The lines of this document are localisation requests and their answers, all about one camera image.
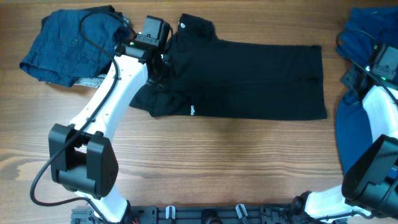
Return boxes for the folded dark blue shirt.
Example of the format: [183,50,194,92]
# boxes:
[19,9,131,88]

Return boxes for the black cable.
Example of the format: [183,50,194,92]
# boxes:
[335,27,398,105]
[29,11,141,224]

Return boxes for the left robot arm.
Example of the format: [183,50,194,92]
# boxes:
[47,16,170,223]

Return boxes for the white rail clip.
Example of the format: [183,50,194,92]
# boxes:
[165,205,176,220]
[235,203,248,219]

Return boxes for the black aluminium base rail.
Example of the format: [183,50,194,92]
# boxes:
[70,203,348,224]

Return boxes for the right black cable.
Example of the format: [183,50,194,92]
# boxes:
[335,27,398,105]

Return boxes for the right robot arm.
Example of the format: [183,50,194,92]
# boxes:
[287,44,397,223]

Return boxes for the blue t-shirt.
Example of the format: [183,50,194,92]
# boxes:
[335,6,397,174]

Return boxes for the left black cable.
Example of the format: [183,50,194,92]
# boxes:
[29,11,141,224]

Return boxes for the left white rail clip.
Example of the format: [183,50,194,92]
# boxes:
[165,205,176,220]

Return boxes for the right white rail clip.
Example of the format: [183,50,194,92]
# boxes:
[235,203,248,219]

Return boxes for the black t-shirt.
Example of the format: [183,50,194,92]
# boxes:
[130,14,326,121]

